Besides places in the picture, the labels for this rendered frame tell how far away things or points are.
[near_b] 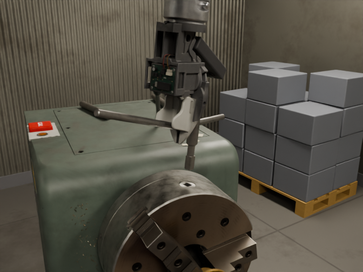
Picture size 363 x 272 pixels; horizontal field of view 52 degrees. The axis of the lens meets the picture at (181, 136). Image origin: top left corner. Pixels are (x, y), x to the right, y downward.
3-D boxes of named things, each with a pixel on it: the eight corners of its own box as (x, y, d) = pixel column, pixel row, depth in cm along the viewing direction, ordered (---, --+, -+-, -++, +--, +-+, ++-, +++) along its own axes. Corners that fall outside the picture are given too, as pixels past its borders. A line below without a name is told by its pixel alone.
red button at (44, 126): (28, 129, 107) (27, 122, 106) (51, 127, 109) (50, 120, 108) (29, 135, 101) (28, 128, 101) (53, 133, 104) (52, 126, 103)
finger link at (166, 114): (147, 142, 68) (152, 92, 65) (169, 137, 72) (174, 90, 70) (160, 147, 66) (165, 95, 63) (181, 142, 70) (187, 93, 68)
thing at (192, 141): (188, 165, 76) (194, 110, 73) (196, 169, 75) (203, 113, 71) (181, 168, 74) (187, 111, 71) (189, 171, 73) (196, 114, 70)
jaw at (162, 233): (165, 257, 76) (127, 226, 71) (182, 239, 77) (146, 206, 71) (188, 293, 67) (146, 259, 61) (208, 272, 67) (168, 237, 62)
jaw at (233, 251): (194, 241, 78) (243, 221, 82) (197, 260, 80) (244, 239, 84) (221, 273, 69) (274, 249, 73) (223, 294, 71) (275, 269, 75)
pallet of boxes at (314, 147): (355, 194, 339) (375, 74, 306) (303, 218, 300) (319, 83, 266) (265, 157, 424) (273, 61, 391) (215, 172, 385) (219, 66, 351)
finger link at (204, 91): (178, 117, 68) (182, 69, 65) (185, 116, 69) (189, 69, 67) (199, 123, 65) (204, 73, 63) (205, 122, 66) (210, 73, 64)
